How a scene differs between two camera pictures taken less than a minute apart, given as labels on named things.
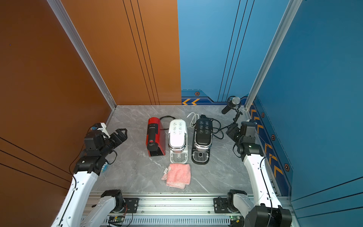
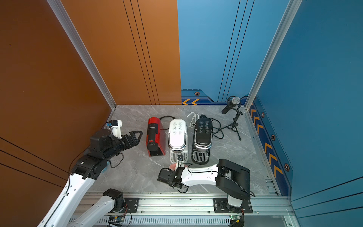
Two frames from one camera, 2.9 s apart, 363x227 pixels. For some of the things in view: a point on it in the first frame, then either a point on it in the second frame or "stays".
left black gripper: x=123 y=136 → x=134 y=142
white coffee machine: x=178 y=142 stays
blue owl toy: x=105 y=167 stays
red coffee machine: x=156 y=137 stays
